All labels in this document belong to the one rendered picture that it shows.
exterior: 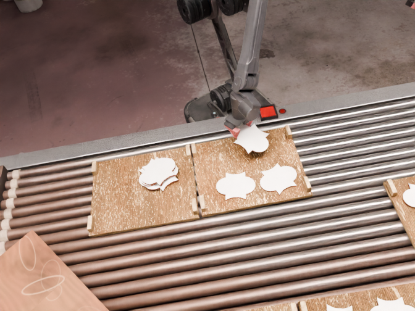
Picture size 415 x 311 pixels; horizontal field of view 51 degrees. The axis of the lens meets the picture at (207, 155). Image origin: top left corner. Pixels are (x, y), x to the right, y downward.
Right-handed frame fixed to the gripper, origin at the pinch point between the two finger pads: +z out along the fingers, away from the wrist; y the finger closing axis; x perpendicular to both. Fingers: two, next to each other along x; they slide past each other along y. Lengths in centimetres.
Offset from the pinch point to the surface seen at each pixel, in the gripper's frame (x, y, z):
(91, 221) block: 18, -64, 5
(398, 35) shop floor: 34, 222, 103
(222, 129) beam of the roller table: 13.7, 2.3, 10.4
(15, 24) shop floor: 349, 36, 107
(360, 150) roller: -37.4, 26.8, 9.6
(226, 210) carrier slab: -16.2, -27.6, 7.8
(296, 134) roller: -12.6, 18.9, 10.3
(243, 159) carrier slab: -5.6, -5.9, 8.0
